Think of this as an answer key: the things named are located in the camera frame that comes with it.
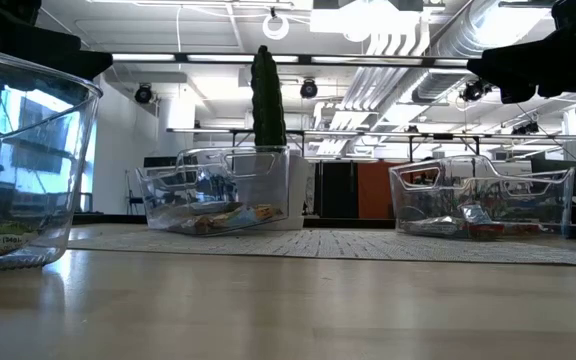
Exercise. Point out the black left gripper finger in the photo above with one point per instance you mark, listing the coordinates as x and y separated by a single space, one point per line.
58 52

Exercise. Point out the dark background chair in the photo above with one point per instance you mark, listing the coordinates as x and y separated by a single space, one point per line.
133 202

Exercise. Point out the grey woven table mat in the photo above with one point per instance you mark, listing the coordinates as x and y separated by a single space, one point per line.
343 247

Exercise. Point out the orange cabinet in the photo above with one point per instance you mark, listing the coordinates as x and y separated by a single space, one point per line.
373 192

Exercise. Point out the light blue granola bar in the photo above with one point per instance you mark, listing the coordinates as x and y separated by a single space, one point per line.
248 216

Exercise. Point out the green cactus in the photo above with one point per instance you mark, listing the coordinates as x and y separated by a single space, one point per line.
268 100

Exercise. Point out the black cabinet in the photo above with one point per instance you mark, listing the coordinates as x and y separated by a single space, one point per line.
338 190

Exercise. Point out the black overhead beam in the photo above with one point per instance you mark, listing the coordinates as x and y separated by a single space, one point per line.
393 63

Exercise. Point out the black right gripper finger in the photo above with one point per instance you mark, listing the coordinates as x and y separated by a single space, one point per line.
513 65

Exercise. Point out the white ceiling light panel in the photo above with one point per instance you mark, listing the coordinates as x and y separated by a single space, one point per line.
368 20

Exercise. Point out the black ceiling spotlight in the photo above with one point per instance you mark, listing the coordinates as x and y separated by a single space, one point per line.
474 91
308 88
525 128
143 93

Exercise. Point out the red chewy granola bar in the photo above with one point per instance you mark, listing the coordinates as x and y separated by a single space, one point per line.
520 229
488 231

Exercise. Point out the clear plastic bin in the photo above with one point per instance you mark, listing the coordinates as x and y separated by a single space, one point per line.
43 175
208 190
518 200

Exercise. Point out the silver ventilation duct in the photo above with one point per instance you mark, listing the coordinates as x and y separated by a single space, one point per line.
468 30

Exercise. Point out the snack packets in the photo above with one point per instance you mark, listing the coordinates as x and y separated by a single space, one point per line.
203 224

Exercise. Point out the white hexagonal plant pot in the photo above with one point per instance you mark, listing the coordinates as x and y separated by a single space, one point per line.
299 195

